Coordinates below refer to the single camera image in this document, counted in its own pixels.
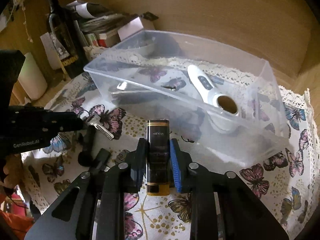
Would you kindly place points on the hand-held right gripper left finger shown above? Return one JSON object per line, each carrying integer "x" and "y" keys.
{"x": 140, "y": 162}

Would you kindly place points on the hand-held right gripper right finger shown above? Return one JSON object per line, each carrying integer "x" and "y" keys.
{"x": 175, "y": 166}

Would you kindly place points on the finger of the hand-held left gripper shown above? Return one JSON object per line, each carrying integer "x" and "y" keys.
{"x": 66, "y": 122}

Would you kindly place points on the black gold cosmetic tube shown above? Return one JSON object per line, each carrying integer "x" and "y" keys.
{"x": 158, "y": 140}

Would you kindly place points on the silver key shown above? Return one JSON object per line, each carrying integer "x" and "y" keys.
{"x": 101, "y": 128}

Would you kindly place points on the clear plastic storage box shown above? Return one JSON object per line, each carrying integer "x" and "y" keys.
{"x": 175, "y": 105}

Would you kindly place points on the person's left hand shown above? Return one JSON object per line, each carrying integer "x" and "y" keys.
{"x": 10, "y": 170}

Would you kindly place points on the black cylindrical tool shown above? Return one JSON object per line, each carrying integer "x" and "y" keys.
{"x": 88, "y": 150}

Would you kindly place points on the black rectangular clip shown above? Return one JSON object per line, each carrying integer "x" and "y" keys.
{"x": 102, "y": 160}

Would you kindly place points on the white cylinder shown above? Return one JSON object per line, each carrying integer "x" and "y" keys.
{"x": 31, "y": 76}

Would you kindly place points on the white paper card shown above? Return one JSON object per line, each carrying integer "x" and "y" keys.
{"x": 50, "y": 51}

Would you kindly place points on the dark wine bottle gold label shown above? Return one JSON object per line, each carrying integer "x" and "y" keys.
{"x": 65, "y": 37}

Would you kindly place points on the butterfly print lace tablecloth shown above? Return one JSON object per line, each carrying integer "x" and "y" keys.
{"x": 260, "y": 180}

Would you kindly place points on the white handheld thermometer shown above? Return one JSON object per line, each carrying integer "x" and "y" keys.
{"x": 203, "y": 82}

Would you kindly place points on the orange clothing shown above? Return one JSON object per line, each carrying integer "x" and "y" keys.
{"x": 12, "y": 217}

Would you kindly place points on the stack of books and papers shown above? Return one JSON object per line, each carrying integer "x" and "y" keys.
{"x": 102, "y": 30}

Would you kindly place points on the white cardboard box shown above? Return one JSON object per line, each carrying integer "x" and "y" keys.
{"x": 132, "y": 28}

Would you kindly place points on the wine bottle white label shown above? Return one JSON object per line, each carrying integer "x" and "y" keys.
{"x": 91, "y": 10}

